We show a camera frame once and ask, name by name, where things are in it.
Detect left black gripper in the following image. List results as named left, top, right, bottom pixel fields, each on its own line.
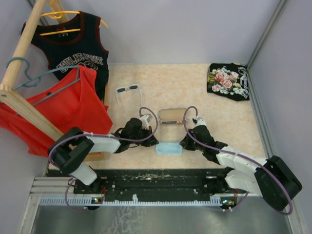
left=130, top=125, right=159, bottom=147

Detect light blue cleaning cloth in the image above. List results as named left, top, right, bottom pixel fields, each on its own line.
left=155, top=142, right=183, bottom=156

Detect newspaper print glasses case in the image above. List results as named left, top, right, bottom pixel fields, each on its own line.
left=158, top=107, right=189, bottom=124

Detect white frame sunglasses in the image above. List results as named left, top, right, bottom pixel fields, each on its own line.
left=115, top=83, right=143, bottom=111

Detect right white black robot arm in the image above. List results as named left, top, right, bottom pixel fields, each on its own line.
left=180, top=124, right=302, bottom=215

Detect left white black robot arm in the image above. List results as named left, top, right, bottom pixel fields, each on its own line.
left=48, top=114, right=158, bottom=194

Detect red tank top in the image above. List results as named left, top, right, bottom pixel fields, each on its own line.
left=0, top=66, right=113, bottom=157

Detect black floral folded shirt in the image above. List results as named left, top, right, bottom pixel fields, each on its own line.
left=207, top=63, right=250, bottom=101

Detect navy basketball tank top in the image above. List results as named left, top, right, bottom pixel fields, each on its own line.
left=31, top=11, right=109, bottom=100

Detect blue grey clothes hanger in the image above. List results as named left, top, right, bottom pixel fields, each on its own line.
left=6, top=57, right=80, bottom=107

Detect wooden clothes rack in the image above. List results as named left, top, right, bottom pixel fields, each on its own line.
left=0, top=0, right=110, bottom=162

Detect yellow clothes hanger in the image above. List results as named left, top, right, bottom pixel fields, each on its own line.
left=35, top=10, right=109, bottom=41

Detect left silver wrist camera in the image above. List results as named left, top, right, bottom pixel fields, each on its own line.
left=139, top=114, right=153, bottom=130

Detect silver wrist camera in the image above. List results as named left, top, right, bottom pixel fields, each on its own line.
left=192, top=117, right=207, bottom=127
left=139, top=114, right=153, bottom=130

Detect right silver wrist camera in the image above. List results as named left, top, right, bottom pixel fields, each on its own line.
left=192, top=117, right=207, bottom=127

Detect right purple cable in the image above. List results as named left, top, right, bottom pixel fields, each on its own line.
left=183, top=105, right=294, bottom=215

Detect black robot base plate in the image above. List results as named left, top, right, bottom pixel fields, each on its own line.
left=46, top=167, right=247, bottom=202

